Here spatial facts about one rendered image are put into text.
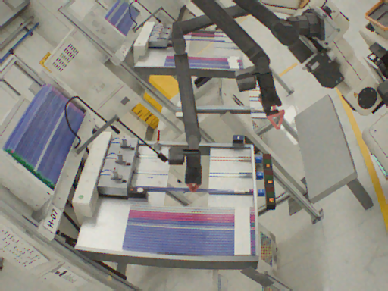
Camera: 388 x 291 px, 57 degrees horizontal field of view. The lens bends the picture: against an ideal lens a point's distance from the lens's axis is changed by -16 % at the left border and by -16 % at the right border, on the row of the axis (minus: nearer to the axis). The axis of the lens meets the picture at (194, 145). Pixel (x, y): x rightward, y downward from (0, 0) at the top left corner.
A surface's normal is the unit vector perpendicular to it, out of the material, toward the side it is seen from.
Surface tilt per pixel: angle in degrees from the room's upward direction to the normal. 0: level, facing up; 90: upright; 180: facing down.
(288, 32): 90
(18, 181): 90
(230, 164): 43
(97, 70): 90
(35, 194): 90
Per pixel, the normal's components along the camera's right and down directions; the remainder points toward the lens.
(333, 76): 0.06, 0.53
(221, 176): 0.00, -0.79
